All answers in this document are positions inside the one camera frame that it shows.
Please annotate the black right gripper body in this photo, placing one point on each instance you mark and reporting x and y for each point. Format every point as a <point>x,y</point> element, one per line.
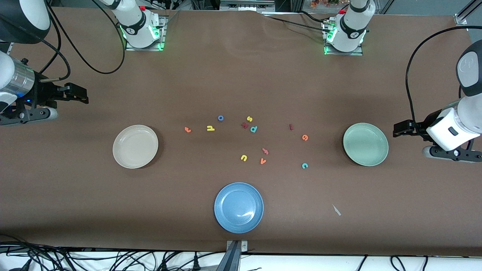
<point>42,92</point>

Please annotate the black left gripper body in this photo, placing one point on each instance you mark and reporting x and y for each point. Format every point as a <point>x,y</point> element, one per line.
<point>420,125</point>

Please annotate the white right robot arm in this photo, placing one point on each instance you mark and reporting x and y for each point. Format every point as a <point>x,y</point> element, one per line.
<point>137,28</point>

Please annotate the green round plate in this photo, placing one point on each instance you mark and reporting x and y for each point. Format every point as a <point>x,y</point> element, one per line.
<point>365,144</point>

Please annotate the beige round plate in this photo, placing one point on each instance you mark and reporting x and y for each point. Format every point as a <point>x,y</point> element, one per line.
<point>135,146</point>

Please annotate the small white paper scrap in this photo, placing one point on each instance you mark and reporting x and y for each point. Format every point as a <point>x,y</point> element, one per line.
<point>336,210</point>

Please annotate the aluminium corner profile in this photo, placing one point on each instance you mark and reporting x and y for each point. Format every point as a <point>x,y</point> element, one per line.
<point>465,13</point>

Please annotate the brown table cover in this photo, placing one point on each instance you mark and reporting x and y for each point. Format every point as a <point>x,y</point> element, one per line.
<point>241,82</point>

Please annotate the blue round plate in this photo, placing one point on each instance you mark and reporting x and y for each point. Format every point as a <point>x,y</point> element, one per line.
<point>238,207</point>

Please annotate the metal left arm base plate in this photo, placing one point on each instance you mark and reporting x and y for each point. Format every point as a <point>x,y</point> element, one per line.
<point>344,53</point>

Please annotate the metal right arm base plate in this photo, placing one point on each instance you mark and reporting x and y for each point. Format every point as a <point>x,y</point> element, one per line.
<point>162,22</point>

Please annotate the grey metal frame bracket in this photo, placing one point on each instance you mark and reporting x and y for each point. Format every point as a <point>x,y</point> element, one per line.
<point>246,5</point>

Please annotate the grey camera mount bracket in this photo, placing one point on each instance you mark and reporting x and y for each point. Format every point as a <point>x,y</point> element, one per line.
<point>234,256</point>

